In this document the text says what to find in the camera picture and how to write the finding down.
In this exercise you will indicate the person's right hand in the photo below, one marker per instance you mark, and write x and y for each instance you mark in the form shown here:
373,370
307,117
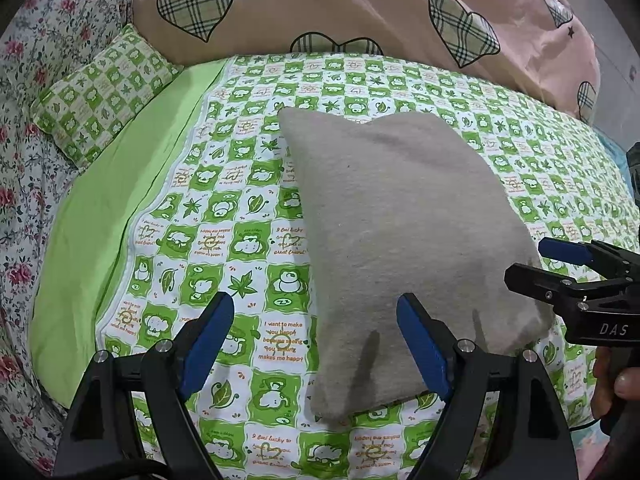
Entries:
627,385

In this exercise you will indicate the floral quilt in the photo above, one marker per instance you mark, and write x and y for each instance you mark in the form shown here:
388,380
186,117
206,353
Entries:
30,220

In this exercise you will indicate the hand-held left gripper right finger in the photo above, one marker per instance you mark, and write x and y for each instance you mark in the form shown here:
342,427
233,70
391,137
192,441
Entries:
420,345

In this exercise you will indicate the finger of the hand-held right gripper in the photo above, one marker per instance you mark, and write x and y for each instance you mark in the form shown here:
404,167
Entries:
562,249
532,279

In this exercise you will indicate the light blue cloth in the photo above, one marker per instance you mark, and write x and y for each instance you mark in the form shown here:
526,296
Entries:
611,149

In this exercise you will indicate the green patterned pillow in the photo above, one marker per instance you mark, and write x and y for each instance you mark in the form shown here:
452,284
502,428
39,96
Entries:
100,95

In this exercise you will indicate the pink duvet with plaid hearts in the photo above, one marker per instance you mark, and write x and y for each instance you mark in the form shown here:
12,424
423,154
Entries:
325,5

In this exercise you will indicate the green patterned bed sheet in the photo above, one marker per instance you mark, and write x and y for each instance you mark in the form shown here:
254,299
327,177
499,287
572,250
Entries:
220,170

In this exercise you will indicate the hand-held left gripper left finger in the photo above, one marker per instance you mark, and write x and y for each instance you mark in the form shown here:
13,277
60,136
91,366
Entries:
210,340

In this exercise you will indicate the beige knit garment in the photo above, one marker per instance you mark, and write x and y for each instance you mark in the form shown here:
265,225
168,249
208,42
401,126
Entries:
400,210

